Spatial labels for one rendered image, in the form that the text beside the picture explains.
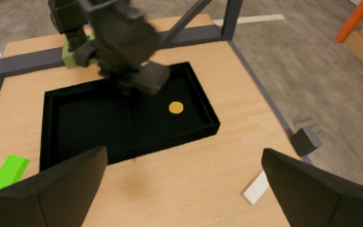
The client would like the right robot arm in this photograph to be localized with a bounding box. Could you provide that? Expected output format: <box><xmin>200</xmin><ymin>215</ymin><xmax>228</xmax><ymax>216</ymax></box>
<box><xmin>47</xmin><ymin>0</ymin><xmax>165</xmax><ymax>64</ymax></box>

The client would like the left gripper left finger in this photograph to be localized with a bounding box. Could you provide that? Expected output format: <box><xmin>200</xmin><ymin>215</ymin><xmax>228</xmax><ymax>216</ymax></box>
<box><xmin>0</xmin><ymin>146</ymin><xmax>108</xmax><ymax>227</ymax></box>

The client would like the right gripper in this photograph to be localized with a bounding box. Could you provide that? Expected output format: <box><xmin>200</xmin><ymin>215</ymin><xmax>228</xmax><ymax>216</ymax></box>
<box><xmin>75</xmin><ymin>37</ymin><xmax>171</xmax><ymax>95</ymax></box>

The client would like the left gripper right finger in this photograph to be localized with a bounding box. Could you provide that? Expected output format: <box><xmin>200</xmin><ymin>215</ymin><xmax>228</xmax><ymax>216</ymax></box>
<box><xmin>261</xmin><ymin>148</ymin><xmax>363</xmax><ymax>227</ymax></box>

